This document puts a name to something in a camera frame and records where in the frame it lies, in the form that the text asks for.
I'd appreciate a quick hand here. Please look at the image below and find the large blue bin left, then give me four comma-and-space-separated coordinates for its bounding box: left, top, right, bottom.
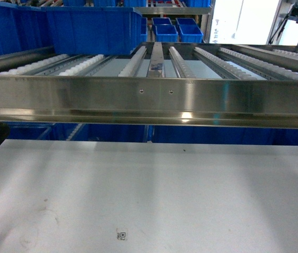
0, 2, 53, 55

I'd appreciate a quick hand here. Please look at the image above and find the blue bin on rollers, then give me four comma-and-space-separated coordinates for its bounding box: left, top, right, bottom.
42, 6, 142, 55

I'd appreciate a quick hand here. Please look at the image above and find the QR code sticker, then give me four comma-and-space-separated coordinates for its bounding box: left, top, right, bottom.
116, 231, 127, 241

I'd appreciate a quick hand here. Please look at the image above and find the small blue bin background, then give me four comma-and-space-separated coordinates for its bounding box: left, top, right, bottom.
152, 17, 178, 42

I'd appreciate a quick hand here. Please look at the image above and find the stainless steel flow rack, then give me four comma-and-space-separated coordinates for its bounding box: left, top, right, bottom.
0, 41, 298, 144

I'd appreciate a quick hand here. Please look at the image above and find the blue bin background right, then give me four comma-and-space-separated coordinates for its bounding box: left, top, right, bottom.
176, 18, 203, 43

